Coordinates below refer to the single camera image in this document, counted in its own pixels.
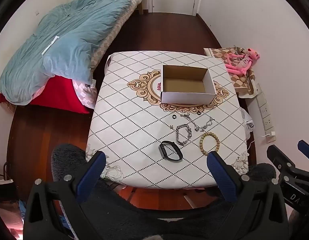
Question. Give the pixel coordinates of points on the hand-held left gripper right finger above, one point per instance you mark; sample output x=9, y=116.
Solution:
x=222, y=177

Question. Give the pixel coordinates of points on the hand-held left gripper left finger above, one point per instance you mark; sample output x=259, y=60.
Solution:
x=90, y=175

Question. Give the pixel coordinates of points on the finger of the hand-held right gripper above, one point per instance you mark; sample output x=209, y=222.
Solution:
x=308, y=150
x=279, y=157

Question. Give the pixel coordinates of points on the white charger plug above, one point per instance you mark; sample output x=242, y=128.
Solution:
x=271, y=135

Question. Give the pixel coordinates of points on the white plastic bag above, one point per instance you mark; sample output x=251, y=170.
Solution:
x=247, y=122

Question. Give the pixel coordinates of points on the white power strip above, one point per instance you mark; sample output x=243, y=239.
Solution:
x=264, y=110

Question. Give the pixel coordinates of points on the diamond patterned tablecloth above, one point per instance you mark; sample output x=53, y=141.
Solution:
x=134, y=135

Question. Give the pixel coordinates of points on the black smart band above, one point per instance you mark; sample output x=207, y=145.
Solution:
x=162, y=151

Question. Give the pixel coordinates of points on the dark fleece clothing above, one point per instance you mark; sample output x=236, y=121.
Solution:
x=144, y=220

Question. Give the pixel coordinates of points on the pink checkered bed sheet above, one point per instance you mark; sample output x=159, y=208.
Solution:
x=84, y=95

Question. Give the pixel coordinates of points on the checkered cushion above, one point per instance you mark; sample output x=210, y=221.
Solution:
x=240, y=81

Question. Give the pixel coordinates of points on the white cardboard box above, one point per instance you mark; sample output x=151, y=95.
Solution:
x=187, y=98

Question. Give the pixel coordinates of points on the red blanket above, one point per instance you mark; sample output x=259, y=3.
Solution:
x=54, y=92

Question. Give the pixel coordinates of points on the pink plush toy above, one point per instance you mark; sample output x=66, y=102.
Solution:
x=238, y=63

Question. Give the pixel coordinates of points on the light blue duvet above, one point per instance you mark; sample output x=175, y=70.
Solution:
x=69, y=35

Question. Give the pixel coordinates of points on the beige patterned mattress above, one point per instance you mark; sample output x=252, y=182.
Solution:
x=114, y=32

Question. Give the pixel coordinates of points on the wooden bed frame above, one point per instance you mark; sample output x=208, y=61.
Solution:
x=140, y=5

